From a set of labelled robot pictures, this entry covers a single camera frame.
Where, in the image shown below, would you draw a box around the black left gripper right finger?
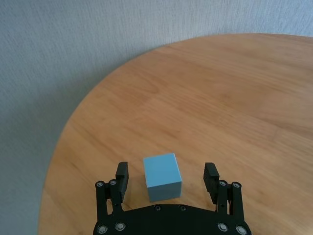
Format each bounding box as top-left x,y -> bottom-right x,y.
202,162 -> 246,222

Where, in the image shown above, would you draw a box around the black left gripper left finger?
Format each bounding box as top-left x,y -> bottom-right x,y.
94,161 -> 130,223

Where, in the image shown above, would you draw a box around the blue cube building block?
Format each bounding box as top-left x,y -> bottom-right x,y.
142,152 -> 183,203

